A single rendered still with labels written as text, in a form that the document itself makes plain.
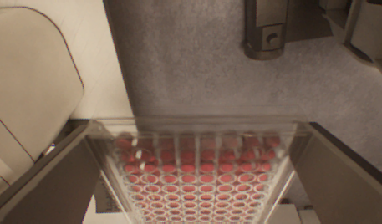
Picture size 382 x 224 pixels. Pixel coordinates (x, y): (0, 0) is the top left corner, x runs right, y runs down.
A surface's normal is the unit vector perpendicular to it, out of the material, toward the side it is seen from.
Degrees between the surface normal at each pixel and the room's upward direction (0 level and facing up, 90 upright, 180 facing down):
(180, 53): 0
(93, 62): 0
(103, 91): 0
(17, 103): 91
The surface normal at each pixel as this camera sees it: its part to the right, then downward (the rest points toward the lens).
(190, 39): 0.00, 0.65
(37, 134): 1.00, -0.03
